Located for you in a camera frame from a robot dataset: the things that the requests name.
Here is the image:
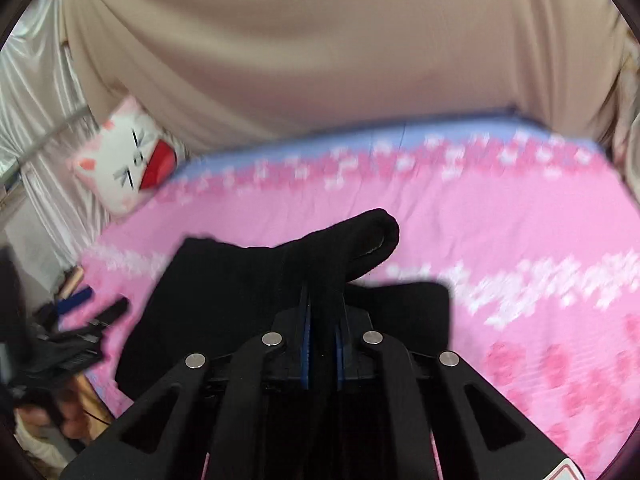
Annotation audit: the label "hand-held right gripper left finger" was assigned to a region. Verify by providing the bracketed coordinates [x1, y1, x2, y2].
[60, 285, 313, 480]

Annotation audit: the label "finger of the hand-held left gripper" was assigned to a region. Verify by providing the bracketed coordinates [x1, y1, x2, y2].
[90, 297, 132, 333]
[55, 286, 95, 320]

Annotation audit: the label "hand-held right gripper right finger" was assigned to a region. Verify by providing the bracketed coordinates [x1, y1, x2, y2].
[335, 291, 587, 480]

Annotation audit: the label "black pants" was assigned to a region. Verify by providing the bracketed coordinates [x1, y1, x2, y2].
[115, 207, 453, 413]

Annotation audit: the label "person's left hand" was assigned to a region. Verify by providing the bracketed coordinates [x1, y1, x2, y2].
[14, 391, 97, 441]

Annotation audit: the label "tan book with black clip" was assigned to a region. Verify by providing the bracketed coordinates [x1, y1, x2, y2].
[57, 266, 87, 302]

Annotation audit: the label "white cat face pillow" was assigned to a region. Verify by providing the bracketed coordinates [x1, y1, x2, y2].
[70, 95, 192, 218]

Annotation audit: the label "pink rose bedsheet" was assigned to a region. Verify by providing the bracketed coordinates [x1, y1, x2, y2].
[75, 115, 640, 480]

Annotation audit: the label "white satin curtain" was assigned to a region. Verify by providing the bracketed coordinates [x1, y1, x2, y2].
[0, 0, 113, 286]

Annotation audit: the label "beige hanging cloth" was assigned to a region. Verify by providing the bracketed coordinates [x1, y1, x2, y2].
[60, 0, 636, 153]

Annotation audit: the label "pale floral cloth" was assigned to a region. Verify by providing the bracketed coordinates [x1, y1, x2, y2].
[607, 35, 640, 186]

